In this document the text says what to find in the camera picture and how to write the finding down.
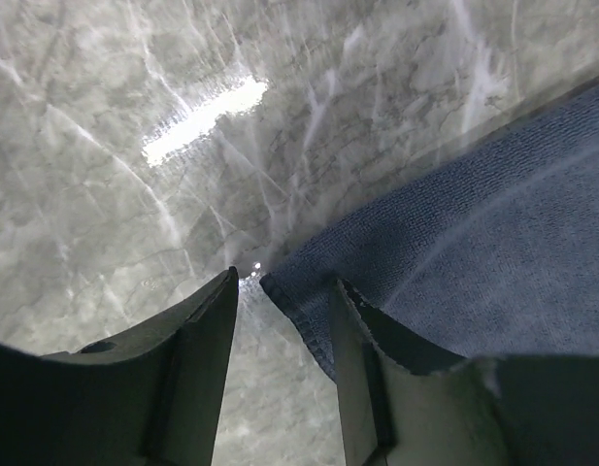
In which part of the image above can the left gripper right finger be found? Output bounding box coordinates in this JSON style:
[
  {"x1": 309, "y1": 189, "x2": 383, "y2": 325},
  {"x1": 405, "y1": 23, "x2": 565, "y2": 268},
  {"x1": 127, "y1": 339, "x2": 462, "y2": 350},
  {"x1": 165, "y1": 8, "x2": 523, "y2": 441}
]
[{"x1": 329, "y1": 281, "x2": 513, "y2": 465}]

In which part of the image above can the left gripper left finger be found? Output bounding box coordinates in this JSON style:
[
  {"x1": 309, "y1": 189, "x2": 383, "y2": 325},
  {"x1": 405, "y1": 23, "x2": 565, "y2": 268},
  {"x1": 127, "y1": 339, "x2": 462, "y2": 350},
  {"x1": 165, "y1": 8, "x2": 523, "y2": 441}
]
[{"x1": 0, "y1": 268, "x2": 239, "y2": 465}]

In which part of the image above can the grey towel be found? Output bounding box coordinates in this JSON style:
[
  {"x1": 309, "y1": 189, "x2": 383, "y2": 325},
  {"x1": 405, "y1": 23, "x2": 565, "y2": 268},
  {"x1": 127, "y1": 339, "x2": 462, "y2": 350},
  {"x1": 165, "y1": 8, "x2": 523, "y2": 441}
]
[{"x1": 260, "y1": 83, "x2": 599, "y2": 376}]

